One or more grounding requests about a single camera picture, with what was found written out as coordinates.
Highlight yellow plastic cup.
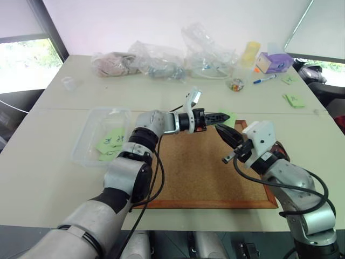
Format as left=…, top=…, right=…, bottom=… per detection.
left=240, top=40, right=262, bottom=67

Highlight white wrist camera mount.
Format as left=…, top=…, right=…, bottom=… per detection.
left=241, top=120, right=277, bottom=169
left=184, top=86, right=203, bottom=134

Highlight plastic bag with grey items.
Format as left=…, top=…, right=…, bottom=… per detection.
left=127, top=40, right=187, bottom=82

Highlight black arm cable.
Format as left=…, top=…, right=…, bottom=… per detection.
left=233, top=155, right=330, bottom=218
left=118, top=133, right=165, bottom=259

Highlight plastic bag with pink cloth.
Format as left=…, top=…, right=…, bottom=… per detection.
left=91, top=51, right=141, bottom=78

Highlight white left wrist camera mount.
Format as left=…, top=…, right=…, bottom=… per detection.
left=184, top=86, right=203, bottom=134

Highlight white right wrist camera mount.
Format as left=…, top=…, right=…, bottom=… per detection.
left=241, top=120, right=277, bottom=169

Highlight small clear plastic cup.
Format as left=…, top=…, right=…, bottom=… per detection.
left=61, top=76, right=77, bottom=92

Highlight black office chair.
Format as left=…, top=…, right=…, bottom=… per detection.
left=292, top=57, right=345, bottom=114

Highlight clear plastic box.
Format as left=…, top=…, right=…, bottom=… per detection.
left=71, top=106, right=132, bottom=168

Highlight large clear plastic bag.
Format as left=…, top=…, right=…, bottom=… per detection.
left=181, top=22, right=240, bottom=81

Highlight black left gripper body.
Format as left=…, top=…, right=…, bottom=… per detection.
left=193, top=108, right=209, bottom=133

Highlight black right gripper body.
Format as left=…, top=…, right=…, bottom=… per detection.
left=222, top=139, right=256, bottom=165

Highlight white board panel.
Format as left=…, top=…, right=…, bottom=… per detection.
left=284, top=0, right=345, bottom=65

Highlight blue whiteboard marker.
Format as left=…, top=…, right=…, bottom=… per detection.
left=252, top=74, right=277, bottom=85

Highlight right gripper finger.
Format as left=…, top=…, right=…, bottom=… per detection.
left=217, top=129, right=242, bottom=149
left=216, top=123, right=245, bottom=143

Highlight wood framed cork board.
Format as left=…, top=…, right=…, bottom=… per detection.
left=131, top=118, right=279, bottom=210

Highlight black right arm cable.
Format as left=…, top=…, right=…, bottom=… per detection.
left=233, top=155, right=330, bottom=218

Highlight dark red-brown round object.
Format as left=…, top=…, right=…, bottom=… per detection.
left=271, top=141, right=292, bottom=163

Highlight green sticky note stack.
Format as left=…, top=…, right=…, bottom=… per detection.
left=281, top=93, right=306, bottom=109

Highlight purple tissue box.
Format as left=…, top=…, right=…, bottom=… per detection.
left=256, top=51, right=294, bottom=75

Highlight small black bracket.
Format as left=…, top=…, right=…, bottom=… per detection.
left=236, top=241, right=261, bottom=259

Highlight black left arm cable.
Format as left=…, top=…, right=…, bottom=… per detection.
left=118, top=133, right=165, bottom=259

